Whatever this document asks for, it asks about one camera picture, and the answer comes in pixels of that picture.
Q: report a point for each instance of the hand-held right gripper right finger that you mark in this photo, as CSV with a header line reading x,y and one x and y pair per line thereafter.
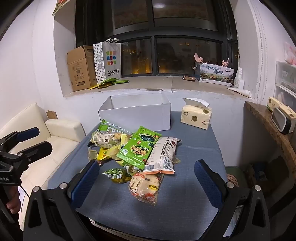
x,y
207,183

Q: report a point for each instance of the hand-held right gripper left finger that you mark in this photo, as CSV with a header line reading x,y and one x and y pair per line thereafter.
x,y
85,178

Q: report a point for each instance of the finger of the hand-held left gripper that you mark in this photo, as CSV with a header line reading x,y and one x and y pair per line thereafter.
x,y
37,149
27,134

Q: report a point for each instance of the small green pea packet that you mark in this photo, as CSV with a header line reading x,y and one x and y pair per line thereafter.
x,y
115,175

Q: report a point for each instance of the yellow snack packet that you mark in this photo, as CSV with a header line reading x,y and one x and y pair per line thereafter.
x,y
108,154

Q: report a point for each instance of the clear packet of yellow snacks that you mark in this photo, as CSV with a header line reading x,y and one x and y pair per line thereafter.
x,y
104,139

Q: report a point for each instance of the white rice cracker packet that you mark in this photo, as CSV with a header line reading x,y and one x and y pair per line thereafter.
x,y
161,155

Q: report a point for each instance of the green seaweed snack packet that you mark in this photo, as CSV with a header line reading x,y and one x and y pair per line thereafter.
x,y
136,148

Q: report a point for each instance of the clear orange rice cracker packet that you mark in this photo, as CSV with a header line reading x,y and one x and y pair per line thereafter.
x,y
144,187

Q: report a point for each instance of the white cardboard box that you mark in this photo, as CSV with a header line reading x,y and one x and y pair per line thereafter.
x,y
138,118

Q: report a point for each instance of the person's left hand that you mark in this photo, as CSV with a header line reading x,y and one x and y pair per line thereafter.
x,y
13,204

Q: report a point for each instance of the cream leather sofa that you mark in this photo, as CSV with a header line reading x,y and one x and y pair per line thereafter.
x,y
57,143

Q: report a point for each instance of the white paper label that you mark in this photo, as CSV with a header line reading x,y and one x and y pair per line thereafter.
x,y
23,197

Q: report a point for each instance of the brown cardboard piece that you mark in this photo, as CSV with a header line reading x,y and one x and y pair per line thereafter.
x,y
52,114

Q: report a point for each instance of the blue table mat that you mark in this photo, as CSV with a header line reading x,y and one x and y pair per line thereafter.
x,y
192,150

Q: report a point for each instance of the olive snack packet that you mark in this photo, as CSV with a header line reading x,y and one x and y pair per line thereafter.
x,y
177,160

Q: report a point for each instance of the yellow tissue pack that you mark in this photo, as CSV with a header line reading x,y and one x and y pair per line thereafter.
x,y
194,115

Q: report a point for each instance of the brown cardboard box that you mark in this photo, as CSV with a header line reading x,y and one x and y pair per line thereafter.
x,y
79,69

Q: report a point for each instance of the brown stone side counter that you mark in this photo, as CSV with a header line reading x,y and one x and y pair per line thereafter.
x,y
259,111

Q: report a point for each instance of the pile of green packets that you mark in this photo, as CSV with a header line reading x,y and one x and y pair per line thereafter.
x,y
108,83

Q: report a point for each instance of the white tube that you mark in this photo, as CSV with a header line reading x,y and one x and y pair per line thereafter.
x,y
240,92

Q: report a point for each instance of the white and black device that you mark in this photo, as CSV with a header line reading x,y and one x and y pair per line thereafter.
x,y
282,120

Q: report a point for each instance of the cream yellow box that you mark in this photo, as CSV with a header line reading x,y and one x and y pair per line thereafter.
x,y
276,104

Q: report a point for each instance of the brown wrapper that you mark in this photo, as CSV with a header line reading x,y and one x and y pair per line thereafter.
x,y
189,78

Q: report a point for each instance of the white plastic bottle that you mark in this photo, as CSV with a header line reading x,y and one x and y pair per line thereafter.
x,y
239,80

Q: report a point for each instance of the white shopping bag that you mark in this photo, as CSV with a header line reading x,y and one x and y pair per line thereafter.
x,y
111,62

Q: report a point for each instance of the printed gift box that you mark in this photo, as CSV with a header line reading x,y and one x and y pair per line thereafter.
x,y
215,73

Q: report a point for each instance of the pink curved object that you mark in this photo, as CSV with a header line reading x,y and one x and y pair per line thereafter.
x,y
225,62
198,58

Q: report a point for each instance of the clear plastic drawer unit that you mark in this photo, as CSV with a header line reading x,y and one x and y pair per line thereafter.
x,y
286,81

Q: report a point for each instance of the dark window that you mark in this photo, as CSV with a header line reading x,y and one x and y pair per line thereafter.
x,y
175,55

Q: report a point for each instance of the pink bag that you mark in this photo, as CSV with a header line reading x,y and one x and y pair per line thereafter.
x,y
290,53

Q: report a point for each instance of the wall picture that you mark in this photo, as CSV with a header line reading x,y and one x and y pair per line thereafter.
x,y
59,6

